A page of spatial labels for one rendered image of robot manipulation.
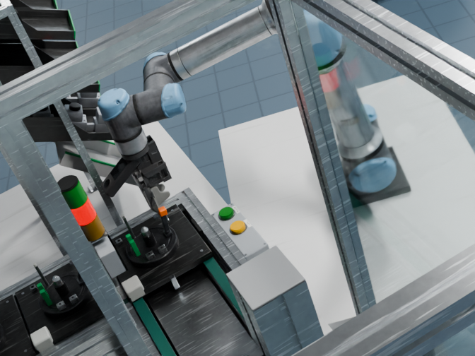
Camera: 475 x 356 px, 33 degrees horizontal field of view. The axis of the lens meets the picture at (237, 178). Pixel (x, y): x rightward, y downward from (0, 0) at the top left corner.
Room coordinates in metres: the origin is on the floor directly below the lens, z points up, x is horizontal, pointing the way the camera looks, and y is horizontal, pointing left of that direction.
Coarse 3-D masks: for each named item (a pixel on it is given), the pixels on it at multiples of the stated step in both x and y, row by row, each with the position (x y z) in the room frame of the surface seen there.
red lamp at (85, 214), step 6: (84, 204) 1.37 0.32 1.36; (90, 204) 1.39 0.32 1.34; (72, 210) 1.37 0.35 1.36; (78, 210) 1.37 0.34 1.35; (84, 210) 1.37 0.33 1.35; (90, 210) 1.38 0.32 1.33; (78, 216) 1.37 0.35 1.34; (84, 216) 1.37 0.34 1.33; (90, 216) 1.37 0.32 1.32; (78, 222) 1.37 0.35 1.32; (84, 222) 1.37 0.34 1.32
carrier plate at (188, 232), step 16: (176, 208) 1.73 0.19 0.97; (144, 224) 1.71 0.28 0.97; (160, 224) 1.69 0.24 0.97; (176, 224) 1.67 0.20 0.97; (112, 240) 1.69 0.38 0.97; (192, 240) 1.58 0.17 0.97; (176, 256) 1.54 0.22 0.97; (192, 256) 1.52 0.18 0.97; (208, 256) 1.51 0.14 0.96; (128, 272) 1.55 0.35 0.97; (144, 272) 1.53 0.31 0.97; (160, 272) 1.51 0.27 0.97; (176, 272) 1.49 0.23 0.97; (144, 288) 1.47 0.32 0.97
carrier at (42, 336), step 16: (64, 272) 1.64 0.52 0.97; (48, 288) 1.58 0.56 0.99; (64, 288) 1.53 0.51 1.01; (80, 288) 1.53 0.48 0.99; (32, 304) 1.56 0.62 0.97; (48, 304) 1.51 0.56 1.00; (64, 304) 1.48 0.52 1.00; (80, 304) 1.48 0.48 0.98; (96, 304) 1.48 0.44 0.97; (32, 320) 1.50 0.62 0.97; (48, 320) 1.48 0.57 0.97; (64, 320) 1.46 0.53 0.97; (80, 320) 1.45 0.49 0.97; (96, 320) 1.44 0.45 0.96; (32, 336) 1.43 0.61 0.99; (48, 336) 1.41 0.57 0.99; (64, 336) 1.41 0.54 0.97
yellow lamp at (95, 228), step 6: (96, 216) 1.39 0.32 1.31; (90, 222) 1.37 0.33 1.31; (96, 222) 1.38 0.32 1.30; (84, 228) 1.37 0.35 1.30; (90, 228) 1.37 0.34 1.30; (96, 228) 1.37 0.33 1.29; (102, 228) 1.38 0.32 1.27; (84, 234) 1.37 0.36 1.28; (90, 234) 1.37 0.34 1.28; (96, 234) 1.37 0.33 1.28; (102, 234) 1.38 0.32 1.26; (90, 240) 1.37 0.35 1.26
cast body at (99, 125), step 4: (96, 108) 1.88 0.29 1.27; (96, 112) 1.87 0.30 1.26; (96, 116) 1.87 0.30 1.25; (100, 116) 1.84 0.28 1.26; (96, 120) 1.86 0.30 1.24; (100, 120) 1.84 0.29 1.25; (88, 124) 1.86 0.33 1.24; (92, 124) 1.86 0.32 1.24; (96, 124) 1.84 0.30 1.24; (100, 124) 1.84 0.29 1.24; (104, 124) 1.84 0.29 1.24; (88, 128) 1.86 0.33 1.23; (92, 128) 1.86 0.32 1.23; (96, 128) 1.84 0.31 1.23; (100, 128) 1.84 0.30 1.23; (104, 128) 1.84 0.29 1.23
